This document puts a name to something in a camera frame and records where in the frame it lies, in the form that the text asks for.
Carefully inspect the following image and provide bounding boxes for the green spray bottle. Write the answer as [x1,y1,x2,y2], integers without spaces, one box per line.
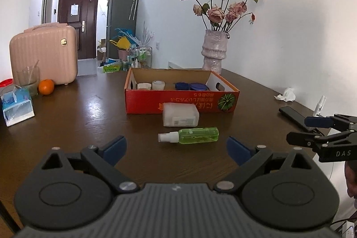
[158,127,219,144]

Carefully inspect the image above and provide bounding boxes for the orange fruit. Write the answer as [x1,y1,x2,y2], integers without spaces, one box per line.
[38,79,54,95]

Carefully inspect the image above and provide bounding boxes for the pink textured vase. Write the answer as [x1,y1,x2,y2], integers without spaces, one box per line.
[201,30,230,75]

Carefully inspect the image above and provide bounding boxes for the translucent plastic box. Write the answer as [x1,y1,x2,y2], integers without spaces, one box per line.
[162,103,200,127]

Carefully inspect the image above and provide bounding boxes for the wire storage rack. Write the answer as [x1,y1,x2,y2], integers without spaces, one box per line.
[127,46,152,68]

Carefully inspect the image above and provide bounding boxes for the dark blue ridged cap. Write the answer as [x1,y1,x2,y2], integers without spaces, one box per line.
[175,82,190,91]

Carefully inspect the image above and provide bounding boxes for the red cardboard box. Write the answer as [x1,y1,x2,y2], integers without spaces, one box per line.
[124,68,240,114]

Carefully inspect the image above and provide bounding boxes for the pink suitcase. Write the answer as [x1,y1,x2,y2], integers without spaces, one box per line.
[9,22,77,85]

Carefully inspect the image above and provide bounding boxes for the clear glass cup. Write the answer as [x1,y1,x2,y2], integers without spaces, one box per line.
[17,66,40,97]

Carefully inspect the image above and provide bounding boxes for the dried pink roses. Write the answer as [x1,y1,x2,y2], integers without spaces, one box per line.
[181,0,259,34]

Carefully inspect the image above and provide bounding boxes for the black phone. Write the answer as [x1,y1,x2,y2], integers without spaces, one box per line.
[279,106,324,136]

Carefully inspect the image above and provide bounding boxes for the dark brown door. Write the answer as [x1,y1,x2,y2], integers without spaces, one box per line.
[58,0,98,59]

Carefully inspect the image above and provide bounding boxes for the crumpled white tissue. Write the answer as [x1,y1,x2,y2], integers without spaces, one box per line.
[274,88,296,102]

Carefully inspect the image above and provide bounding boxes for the grey refrigerator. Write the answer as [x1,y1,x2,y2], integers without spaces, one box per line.
[106,0,139,59]

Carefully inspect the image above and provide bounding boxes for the small white spray bottle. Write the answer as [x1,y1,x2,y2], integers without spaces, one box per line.
[313,95,326,117]

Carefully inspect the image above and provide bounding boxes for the white round lid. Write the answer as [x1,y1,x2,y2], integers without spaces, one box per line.
[137,83,152,90]

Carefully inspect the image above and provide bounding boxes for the blue tissue pack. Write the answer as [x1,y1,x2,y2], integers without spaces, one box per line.
[1,84,35,127]

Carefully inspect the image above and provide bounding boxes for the blue round lid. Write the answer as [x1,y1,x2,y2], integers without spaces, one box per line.
[189,83,209,91]

